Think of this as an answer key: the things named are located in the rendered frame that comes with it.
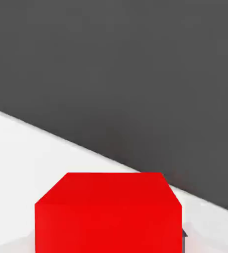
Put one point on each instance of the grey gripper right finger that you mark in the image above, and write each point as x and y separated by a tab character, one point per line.
185	240

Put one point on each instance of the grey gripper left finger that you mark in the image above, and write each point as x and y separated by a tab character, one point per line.
29	245

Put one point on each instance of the small red cube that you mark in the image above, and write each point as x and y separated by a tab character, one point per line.
107	213

